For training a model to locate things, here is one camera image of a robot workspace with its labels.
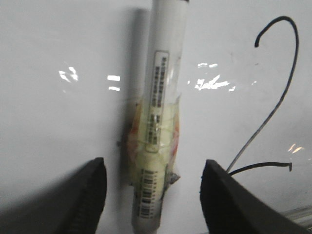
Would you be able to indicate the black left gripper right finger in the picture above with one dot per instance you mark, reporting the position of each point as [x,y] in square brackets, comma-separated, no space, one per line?
[229,208]

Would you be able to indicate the white whiteboard with aluminium frame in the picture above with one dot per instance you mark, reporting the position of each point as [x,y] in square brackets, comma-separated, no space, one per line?
[72,73]

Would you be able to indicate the white black whiteboard marker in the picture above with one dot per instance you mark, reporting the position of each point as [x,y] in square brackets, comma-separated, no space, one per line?
[153,138]

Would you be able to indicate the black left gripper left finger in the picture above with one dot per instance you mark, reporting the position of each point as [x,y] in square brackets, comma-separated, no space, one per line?
[72,206]

